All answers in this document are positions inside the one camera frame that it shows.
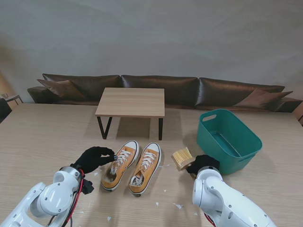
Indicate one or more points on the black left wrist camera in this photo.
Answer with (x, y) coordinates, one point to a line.
(87, 186)

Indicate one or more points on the brown leather cushion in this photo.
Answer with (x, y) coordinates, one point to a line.
(260, 98)
(61, 87)

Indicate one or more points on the dark chair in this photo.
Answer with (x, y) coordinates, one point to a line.
(3, 110)

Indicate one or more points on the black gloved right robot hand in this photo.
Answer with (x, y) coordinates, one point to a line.
(204, 162)

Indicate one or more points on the yellow canvas sneaker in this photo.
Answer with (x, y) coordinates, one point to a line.
(146, 170)
(126, 152)

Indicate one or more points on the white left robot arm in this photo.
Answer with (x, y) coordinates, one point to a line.
(47, 201)

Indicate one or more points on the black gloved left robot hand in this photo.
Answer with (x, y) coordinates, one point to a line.
(91, 160)

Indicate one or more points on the wooden hand brush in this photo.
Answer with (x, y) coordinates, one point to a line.
(182, 156)

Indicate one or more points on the green plastic basin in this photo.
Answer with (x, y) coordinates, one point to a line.
(236, 132)

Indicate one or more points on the small wooden black-legged table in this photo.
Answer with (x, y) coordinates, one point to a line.
(132, 101)

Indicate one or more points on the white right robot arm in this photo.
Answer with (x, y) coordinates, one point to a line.
(217, 196)

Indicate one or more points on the light wooden side table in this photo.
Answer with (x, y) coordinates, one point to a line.
(13, 97)

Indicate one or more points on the brown leather sofa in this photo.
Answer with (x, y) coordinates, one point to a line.
(177, 82)

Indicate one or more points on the light wooden furniture edge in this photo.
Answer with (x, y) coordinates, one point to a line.
(299, 116)

